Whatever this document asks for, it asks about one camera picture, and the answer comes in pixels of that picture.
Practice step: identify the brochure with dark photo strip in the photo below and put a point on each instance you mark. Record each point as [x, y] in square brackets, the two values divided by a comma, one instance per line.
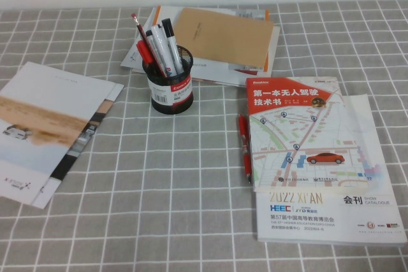
[79, 144]

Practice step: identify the black mesh pen holder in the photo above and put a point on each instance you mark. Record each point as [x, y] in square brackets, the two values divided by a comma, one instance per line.
[172, 95]

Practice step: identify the brochure with sandy car picture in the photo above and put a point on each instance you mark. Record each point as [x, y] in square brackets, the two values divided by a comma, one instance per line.
[48, 119]

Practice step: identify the slim white whiteboard marker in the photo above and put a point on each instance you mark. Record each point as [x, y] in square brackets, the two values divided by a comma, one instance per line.
[172, 46]

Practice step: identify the brown kraft notebook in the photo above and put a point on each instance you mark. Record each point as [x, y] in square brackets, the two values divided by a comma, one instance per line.
[223, 38]

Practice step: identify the thick white marker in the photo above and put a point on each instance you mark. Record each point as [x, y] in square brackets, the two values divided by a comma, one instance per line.
[161, 46]

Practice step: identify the white thin booklet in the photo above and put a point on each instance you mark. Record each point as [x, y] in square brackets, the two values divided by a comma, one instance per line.
[210, 73]

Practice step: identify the red pen with print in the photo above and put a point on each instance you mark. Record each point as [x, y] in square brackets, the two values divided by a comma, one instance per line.
[244, 147]

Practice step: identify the grey checked tablecloth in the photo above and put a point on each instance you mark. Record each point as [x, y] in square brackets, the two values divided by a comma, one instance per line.
[153, 195]

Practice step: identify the red autonomous driving book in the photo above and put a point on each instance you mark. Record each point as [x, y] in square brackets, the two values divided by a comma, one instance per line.
[296, 132]

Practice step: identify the grey black capped marker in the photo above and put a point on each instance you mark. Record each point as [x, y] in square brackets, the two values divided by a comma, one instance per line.
[149, 38]

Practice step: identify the white show catalogue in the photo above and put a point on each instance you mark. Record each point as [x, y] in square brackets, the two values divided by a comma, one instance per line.
[318, 218]

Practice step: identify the red black striped pencil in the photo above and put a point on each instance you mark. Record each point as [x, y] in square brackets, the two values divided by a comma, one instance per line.
[143, 34]

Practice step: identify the plain red pen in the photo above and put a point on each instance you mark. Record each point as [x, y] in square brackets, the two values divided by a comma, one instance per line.
[144, 50]

